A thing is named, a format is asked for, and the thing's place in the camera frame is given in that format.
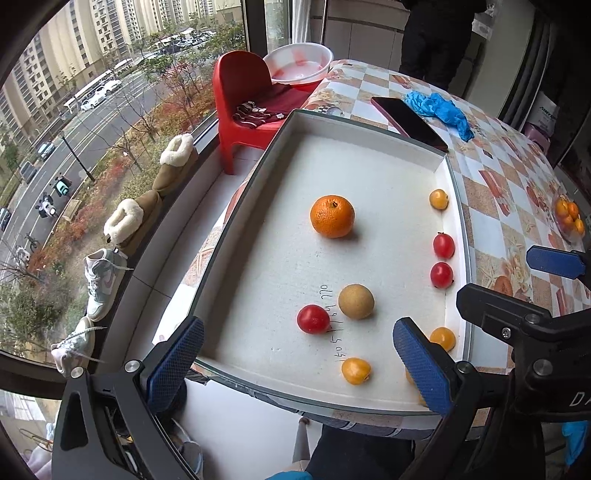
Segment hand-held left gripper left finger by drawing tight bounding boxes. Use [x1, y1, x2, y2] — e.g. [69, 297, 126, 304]
[50, 316, 206, 480]

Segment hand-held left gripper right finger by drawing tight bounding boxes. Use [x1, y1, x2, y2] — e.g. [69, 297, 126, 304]
[392, 316, 548, 480]

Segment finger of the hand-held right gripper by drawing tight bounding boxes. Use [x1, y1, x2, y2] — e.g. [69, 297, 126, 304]
[456, 283, 591, 352]
[526, 244, 589, 280]

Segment red cherry tomato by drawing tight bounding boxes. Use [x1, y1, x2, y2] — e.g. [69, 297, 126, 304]
[297, 304, 331, 335]
[430, 261, 454, 290]
[433, 233, 456, 259]

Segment large orange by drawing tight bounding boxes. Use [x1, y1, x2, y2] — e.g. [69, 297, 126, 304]
[310, 195, 356, 239]

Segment grey box with white inside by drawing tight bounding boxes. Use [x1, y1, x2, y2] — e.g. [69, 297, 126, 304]
[191, 109, 475, 418]

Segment person's right hand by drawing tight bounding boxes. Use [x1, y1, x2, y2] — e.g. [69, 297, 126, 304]
[561, 419, 591, 468]

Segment clear glass bowl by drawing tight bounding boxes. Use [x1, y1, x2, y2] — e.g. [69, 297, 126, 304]
[551, 194, 586, 245]

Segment grey and pink sneaker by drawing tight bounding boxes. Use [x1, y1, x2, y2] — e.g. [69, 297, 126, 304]
[83, 248, 134, 322]
[50, 316, 108, 376]

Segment pink plastic stool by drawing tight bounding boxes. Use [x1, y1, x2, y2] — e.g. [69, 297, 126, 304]
[522, 124, 552, 155]

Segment white shopping bag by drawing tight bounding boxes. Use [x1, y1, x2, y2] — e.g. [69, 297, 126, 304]
[526, 91, 561, 134]

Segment brown fleece boot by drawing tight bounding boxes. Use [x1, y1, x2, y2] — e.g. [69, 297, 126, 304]
[151, 133, 199, 199]
[102, 191, 164, 257]

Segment crumpled blue disposable gloves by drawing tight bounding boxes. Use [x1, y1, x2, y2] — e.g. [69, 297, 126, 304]
[405, 91, 475, 142]

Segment black smartphone in red case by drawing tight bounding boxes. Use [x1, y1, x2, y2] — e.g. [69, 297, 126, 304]
[370, 96, 450, 154]

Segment dark red folded clothing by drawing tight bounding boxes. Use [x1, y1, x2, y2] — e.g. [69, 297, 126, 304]
[231, 83, 319, 127]

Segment white kitchen cabinet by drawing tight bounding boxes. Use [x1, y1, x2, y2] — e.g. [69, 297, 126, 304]
[323, 0, 409, 75]

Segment red plastic chair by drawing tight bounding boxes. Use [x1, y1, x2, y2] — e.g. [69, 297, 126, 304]
[213, 51, 319, 175]

